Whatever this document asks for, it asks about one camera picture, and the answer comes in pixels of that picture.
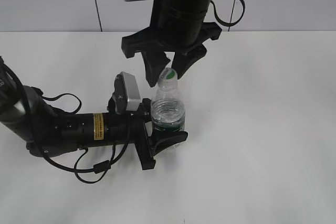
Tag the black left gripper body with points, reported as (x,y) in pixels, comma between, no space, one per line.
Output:
(129,128)

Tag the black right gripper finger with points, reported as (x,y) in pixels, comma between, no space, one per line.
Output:
(184,60)
(154,62)

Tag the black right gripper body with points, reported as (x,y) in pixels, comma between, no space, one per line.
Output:
(170,30)

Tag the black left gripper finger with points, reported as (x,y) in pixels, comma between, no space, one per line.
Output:
(146,109)
(161,140)

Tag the clear plastic water bottle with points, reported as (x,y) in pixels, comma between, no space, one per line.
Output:
(167,109)

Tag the white green bottle cap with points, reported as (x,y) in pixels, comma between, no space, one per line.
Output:
(167,79)

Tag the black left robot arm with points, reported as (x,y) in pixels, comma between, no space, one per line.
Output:
(49,131)

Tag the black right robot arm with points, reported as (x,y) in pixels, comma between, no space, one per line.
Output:
(195,6)

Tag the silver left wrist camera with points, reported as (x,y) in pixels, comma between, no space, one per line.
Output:
(126,93)

